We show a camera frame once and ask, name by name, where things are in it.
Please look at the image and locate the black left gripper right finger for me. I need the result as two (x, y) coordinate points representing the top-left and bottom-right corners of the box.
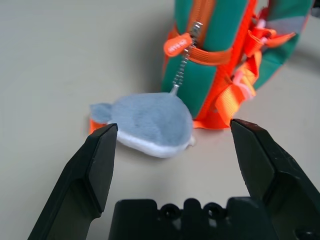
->
(229, 118), (320, 240)

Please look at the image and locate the orange teal backpack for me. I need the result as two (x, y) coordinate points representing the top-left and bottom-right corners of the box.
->
(88, 0), (313, 133)

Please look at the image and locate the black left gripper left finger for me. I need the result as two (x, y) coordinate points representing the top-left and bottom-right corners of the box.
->
(26, 122), (118, 240)

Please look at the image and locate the grey white plush keychain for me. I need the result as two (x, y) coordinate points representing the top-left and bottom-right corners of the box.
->
(89, 48), (196, 159)

